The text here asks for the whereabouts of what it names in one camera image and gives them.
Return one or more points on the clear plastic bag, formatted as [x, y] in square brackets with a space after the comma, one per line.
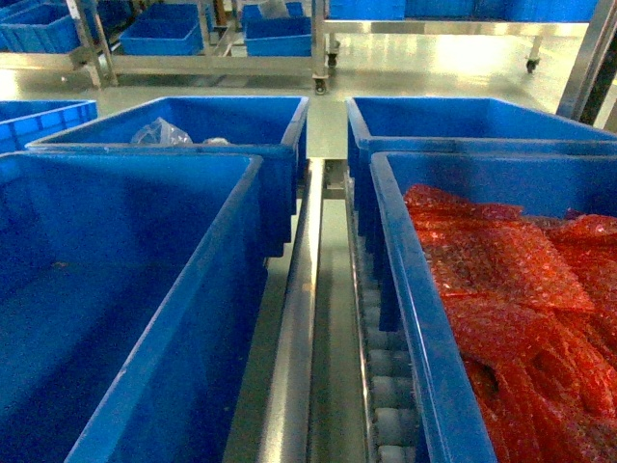
[161, 132]

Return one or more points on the steel roller rail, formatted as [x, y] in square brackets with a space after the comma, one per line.
[388, 403]

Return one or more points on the empty blue bin near left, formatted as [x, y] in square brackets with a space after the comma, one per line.
[130, 286]

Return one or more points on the blue bin with red bags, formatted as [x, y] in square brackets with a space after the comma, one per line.
[544, 184]

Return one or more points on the red bubble wrap bags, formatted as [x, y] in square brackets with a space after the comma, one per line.
[531, 302]

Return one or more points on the blue bin with clear bag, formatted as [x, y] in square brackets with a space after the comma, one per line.
[271, 127]

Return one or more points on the blue bin far right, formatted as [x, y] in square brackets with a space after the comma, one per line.
[454, 125]

